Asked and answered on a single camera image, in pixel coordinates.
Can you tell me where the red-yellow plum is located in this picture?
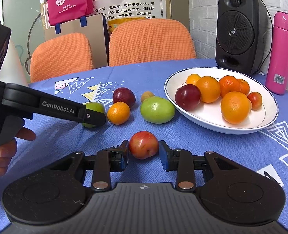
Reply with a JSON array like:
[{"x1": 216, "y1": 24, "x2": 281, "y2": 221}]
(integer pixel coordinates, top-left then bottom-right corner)
[{"x1": 129, "y1": 131, "x2": 159, "y2": 160}]

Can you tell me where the yellow snack bag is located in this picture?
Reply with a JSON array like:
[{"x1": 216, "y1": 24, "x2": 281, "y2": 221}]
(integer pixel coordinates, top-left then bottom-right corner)
[{"x1": 108, "y1": 18, "x2": 154, "y2": 42}]

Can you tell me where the deep orange tangerine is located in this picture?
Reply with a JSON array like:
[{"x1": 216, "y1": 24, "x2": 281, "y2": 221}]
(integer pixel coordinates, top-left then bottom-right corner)
[{"x1": 219, "y1": 75, "x2": 240, "y2": 98}]

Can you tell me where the dark red plum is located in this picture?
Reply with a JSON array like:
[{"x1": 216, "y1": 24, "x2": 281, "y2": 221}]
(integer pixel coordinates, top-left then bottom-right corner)
[{"x1": 113, "y1": 87, "x2": 136, "y2": 108}]

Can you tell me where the pink thermos bottle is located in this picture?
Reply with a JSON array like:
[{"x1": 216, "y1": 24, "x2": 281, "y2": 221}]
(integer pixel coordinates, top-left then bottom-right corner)
[{"x1": 265, "y1": 11, "x2": 288, "y2": 95}]

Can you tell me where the left orange chair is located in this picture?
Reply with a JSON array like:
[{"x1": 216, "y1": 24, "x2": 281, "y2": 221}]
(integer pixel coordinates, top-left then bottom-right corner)
[{"x1": 30, "y1": 33, "x2": 94, "y2": 83}]

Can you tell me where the large green apple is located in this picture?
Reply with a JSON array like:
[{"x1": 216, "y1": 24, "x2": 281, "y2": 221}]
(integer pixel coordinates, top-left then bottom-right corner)
[{"x1": 82, "y1": 102, "x2": 105, "y2": 128}]

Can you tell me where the person's left hand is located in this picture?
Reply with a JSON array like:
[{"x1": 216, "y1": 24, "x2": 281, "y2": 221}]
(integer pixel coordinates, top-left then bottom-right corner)
[{"x1": 0, "y1": 127, "x2": 36, "y2": 176}]

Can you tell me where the small red-orange fruit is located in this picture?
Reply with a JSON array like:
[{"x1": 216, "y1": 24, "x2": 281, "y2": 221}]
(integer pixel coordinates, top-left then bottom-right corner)
[{"x1": 248, "y1": 92, "x2": 263, "y2": 110}]

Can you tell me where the black speaker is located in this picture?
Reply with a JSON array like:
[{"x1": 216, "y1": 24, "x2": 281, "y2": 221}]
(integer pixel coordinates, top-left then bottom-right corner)
[{"x1": 215, "y1": 0, "x2": 268, "y2": 75}]

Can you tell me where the dark red apple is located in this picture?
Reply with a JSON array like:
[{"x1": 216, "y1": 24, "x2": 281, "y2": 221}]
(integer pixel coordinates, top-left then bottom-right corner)
[{"x1": 175, "y1": 84, "x2": 201, "y2": 111}]

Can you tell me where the orange chair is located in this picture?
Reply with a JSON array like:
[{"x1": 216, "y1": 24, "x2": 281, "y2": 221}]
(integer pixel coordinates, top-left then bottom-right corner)
[
  {"x1": 108, "y1": 19, "x2": 196, "y2": 67},
  {"x1": 30, "y1": 33, "x2": 94, "y2": 83}
]

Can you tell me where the large orange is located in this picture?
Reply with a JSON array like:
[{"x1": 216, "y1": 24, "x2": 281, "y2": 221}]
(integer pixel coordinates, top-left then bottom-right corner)
[
  {"x1": 220, "y1": 91, "x2": 251, "y2": 125},
  {"x1": 196, "y1": 76, "x2": 220, "y2": 103}
]

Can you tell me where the pink tote bag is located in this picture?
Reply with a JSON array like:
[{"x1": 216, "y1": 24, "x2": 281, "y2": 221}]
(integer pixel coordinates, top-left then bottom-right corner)
[{"x1": 47, "y1": 0, "x2": 93, "y2": 26}]

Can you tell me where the blue patterned tablecloth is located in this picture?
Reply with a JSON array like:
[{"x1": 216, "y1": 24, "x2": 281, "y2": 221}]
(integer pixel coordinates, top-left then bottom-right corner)
[{"x1": 0, "y1": 59, "x2": 288, "y2": 231}]

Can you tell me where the yellow-orange small orange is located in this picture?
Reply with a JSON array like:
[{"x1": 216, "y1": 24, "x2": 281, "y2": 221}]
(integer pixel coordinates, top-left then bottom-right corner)
[{"x1": 186, "y1": 74, "x2": 201, "y2": 85}]

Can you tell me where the white round plate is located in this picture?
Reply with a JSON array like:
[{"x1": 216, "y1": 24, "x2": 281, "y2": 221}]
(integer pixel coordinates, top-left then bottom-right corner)
[{"x1": 164, "y1": 66, "x2": 279, "y2": 135}]

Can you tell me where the right orange chair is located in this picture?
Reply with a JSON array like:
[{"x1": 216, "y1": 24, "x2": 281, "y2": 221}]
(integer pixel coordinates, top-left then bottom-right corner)
[{"x1": 108, "y1": 19, "x2": 196, "y2": 67}]

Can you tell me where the small orange on table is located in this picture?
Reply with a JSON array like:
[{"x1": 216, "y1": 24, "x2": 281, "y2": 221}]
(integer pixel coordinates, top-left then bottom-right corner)
[{"x1": 107, "y1": 102, "x2": 131, "y2": 125}]

